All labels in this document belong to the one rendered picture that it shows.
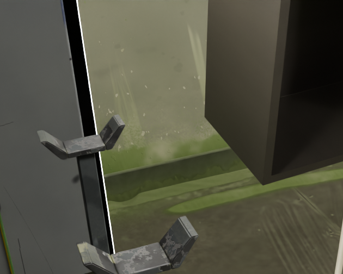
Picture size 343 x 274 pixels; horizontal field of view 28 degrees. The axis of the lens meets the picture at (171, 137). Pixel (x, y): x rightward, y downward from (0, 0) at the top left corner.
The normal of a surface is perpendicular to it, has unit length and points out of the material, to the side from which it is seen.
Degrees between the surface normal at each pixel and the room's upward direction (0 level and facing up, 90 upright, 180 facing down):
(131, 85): 57
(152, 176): 90
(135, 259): 0
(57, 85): 90
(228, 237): 0
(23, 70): 90
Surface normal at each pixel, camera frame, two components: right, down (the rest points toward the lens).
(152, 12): 0.21, -0.16
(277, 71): 0.40, 0.54
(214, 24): -0.91, 0.24
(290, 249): -0.09, -0.90
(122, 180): 0.31, 0.40
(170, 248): -0.73, -0.49
